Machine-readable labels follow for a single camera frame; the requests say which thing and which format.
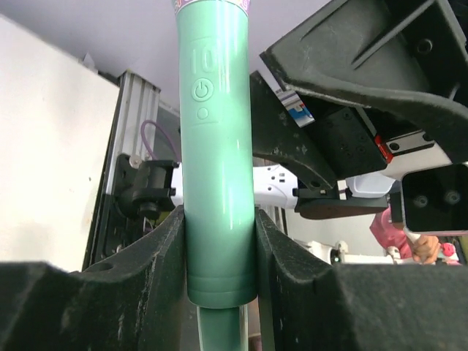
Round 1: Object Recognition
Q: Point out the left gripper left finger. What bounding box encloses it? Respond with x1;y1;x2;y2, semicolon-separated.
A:
1;207;185;350

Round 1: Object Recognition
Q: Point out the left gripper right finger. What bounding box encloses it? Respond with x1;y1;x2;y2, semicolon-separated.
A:
255;210;467;350

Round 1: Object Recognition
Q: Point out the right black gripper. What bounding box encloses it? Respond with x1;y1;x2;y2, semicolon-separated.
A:
249;1;467;190

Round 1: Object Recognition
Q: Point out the teal green microphone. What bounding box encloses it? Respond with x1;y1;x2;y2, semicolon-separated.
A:
174;1;257;350

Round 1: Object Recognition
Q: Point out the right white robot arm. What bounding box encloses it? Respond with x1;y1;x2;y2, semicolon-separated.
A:
112;1;467;232

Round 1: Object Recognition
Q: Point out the person in pink background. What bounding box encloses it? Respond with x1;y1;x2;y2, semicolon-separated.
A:
369;208;445;264

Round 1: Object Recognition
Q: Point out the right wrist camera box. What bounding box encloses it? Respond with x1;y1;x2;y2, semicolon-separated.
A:
390;163;467;236

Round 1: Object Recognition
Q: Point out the aluminium frame profile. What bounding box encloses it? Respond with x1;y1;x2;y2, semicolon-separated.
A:
83;70;160;269

